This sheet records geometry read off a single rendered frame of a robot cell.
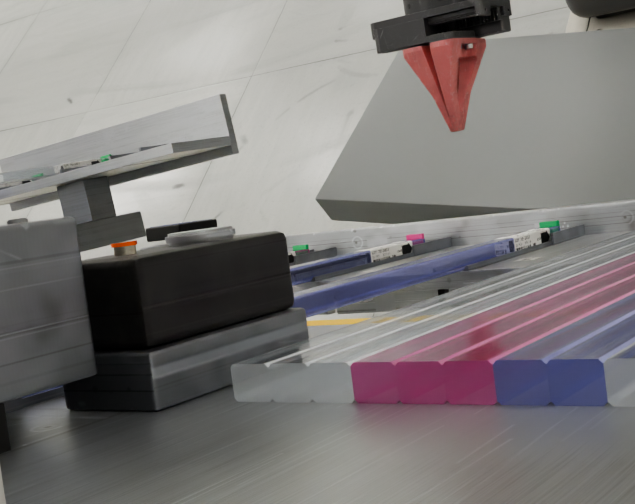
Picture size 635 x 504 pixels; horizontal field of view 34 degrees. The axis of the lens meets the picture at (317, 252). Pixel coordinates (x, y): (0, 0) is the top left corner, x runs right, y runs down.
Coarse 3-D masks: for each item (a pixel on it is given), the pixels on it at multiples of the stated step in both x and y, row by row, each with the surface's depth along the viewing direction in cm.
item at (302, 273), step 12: (408, 240) 79; (420, 240) 80; (360, 252) 73; (300, 264) 69; (312, 264) 68; (324, 264) 69; (336, 264) 70; (348, 264) 71; (360, 264) 73; (300, 276) 67; (312, 276) 68
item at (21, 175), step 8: (104, 160) 117; (32, 168) 108; (40, 168) 109; (48, 168) 110; (56, 168) 110; (0, 176) 104; (8, 176) 105; (16, 176) 106; (24, 176) 106; (32, 176) 107; (40, 176) 108; (48, 176) 109; (0, 184) 105
